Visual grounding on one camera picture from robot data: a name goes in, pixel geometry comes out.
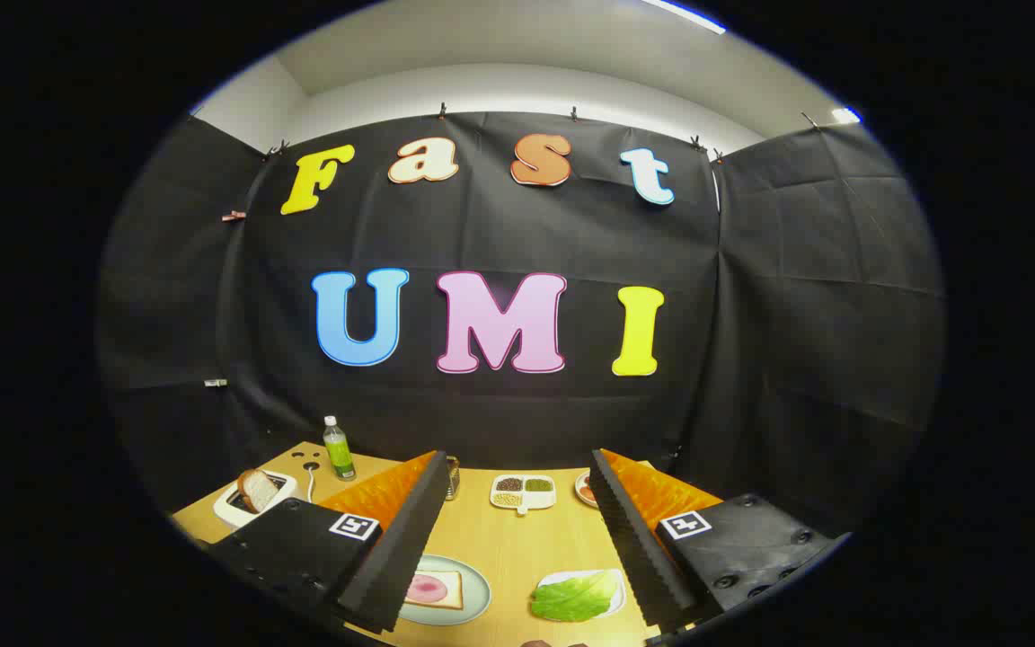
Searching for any green drink bottle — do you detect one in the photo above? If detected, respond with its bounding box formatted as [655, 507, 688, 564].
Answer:
[323, 415, 357, 482]

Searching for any black backdrop cloth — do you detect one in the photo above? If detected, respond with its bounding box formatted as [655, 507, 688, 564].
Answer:
[97, 110, 945, 540]

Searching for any white square plate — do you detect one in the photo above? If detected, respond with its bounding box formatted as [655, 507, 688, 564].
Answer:
[535, 569, 628, 621]

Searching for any white toaster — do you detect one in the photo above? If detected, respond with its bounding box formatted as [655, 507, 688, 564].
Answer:
[214, 469, 300, 528]

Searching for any green lettuce leaf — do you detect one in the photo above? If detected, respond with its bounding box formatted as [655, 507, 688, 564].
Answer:
[531, 572, 619, 623]

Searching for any plain bread slice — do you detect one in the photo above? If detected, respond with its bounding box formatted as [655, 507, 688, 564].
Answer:
[237, 468, 280, 514]

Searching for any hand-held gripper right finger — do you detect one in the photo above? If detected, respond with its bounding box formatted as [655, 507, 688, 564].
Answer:
[589, 448, 853, 634]

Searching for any pale green round plate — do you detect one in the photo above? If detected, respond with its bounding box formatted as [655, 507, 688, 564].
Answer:
[399, 554, 492, 627]

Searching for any bread slice under ham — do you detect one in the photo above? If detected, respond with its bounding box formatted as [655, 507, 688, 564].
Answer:
[405, 570, 464, 611]

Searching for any white divided dish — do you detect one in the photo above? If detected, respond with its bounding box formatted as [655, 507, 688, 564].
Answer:
[490, 474, 558, 516]

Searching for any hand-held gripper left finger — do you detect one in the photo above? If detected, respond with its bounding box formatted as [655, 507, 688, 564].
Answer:
[203, 449, 454, 634]

